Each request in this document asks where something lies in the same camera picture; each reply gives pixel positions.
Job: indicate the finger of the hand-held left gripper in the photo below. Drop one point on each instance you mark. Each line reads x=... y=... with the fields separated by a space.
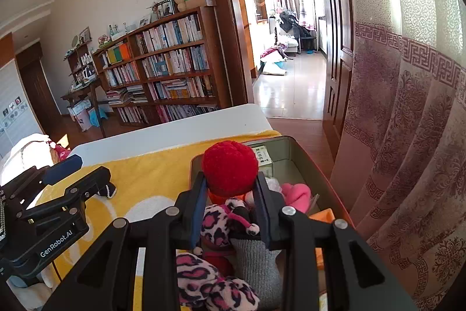
x=62 y=169
x=80 y=192

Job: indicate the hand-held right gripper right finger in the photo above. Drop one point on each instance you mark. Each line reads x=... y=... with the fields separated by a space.
x=263 y=214

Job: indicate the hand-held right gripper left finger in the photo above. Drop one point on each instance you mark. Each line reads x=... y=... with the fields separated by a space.
x=196 y=218

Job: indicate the pink leopard plush toy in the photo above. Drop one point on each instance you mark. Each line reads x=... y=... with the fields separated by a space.
x=214 y=220

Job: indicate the pink knotted foam tube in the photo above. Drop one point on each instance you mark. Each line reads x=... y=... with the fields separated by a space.
x=296 y=196

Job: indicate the white green medicine box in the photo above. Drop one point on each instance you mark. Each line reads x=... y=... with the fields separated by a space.
x=264 y=158

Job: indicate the small orange embossed cube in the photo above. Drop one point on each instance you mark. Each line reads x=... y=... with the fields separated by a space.
x=322 y=216

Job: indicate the black white striped cloth piece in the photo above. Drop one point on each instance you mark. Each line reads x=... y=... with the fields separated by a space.
x=107 y=190

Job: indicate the crumpled clear plastic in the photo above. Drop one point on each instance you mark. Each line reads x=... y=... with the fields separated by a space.
x=273 y=185

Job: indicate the white storage boxes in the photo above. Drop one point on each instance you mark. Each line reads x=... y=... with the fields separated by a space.
x=85 y=114

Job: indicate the yellow white printed blanket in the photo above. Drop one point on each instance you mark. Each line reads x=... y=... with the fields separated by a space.
x=153 y=165

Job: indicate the white cabinet with photos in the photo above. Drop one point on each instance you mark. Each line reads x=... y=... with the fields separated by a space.
x=14 y=110

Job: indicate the brown wooden door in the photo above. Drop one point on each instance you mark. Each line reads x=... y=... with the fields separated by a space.
x=36 y=92

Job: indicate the wooden desk with shelf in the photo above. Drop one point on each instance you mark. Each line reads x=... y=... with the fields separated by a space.
x=85 y=77

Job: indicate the wooden bookshelf with books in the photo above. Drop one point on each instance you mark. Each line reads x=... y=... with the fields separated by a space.
x=171 y=63

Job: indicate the patterned beige curtain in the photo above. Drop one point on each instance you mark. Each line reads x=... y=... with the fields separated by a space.
x=407 y=114

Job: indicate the dark wooden sliding door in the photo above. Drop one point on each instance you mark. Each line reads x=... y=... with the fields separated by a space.
x=333 y=41

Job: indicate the framed photo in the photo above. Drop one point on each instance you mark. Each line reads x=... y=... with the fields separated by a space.
x=166 y=8

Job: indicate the pile of clothes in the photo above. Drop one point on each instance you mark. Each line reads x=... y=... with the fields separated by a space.
x=291 y=23

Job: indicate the wooden door frame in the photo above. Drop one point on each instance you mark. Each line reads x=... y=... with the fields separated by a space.
x=227 y=23

